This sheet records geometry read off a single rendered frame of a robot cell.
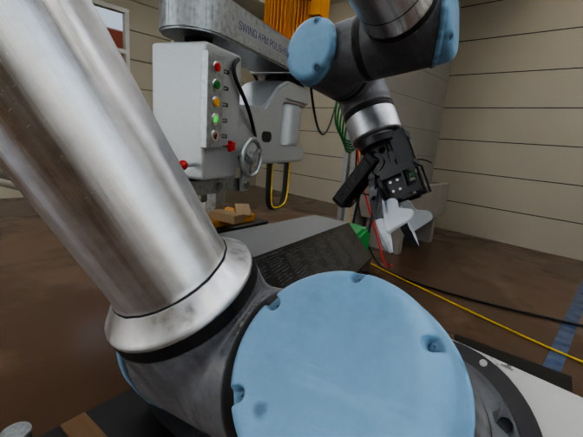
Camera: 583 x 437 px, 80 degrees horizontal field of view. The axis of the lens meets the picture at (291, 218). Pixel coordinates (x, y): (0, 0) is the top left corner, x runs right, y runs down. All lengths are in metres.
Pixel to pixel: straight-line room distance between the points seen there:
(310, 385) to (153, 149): 0.20
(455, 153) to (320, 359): 6.24
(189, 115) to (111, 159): 0.94
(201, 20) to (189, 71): 0.15
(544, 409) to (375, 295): 0.28
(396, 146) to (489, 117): 5.72
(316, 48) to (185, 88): 0.72
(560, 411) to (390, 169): 0.37
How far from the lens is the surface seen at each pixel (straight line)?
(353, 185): 0.64
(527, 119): 6.21
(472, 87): 6.48
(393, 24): 0.47
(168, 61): 1.27
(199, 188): 1.23
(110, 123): 0.27
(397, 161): 0.62
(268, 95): 1.57
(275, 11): 1.85
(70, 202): 0.28
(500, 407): 0.46
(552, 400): 0.49
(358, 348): 0.24
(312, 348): 0.25
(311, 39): 0.56
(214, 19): 1.24
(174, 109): 1.23
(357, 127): 0.63
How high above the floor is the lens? 1.31
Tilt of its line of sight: 13 degrees down
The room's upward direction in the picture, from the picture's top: 5 degrees clockwise
